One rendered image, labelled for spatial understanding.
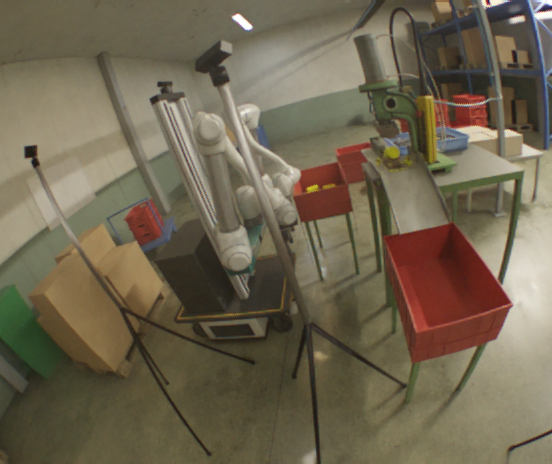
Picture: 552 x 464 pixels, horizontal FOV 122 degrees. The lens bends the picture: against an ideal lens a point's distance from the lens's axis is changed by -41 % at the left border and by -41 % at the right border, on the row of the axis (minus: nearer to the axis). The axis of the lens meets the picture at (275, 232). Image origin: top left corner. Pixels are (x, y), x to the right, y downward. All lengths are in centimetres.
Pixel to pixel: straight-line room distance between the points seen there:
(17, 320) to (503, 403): 415
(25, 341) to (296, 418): 295
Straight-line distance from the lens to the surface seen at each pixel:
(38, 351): 358
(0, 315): 337
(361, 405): 160
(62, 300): 218
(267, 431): 166
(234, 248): 121
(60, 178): 485
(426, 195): 137
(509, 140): 319
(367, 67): 144
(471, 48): 765
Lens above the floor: 150
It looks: 27 degrees down
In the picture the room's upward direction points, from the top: 20 degrees counter-clockwise
